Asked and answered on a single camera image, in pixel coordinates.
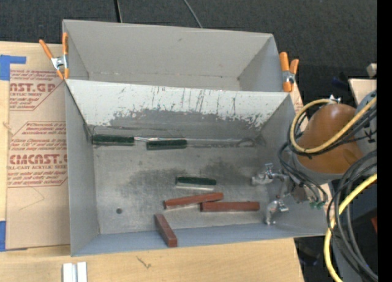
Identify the grey metal bin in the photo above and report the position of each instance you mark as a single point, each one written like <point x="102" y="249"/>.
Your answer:
<point x="147" y="179"/>

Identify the red-brown flat block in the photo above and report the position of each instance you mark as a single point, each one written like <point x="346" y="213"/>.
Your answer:
<point x="229" y="206"/>
<point x="166" y="230"/>
<point x="193" y="200"/>

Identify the brown cardboard board, red print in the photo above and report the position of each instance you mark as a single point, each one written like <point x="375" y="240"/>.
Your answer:
<point x="36" y="201"/>

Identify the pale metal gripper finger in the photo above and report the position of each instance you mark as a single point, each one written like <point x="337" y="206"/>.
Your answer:
<point x="274" y="207"/>
<point x="266" y="177"/>

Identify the dark green flat block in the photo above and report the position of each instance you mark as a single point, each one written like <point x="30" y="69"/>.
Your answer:
<point x="167" y="144"/>
<point x="113" y="140"/>
<point x="196" y="180"/>

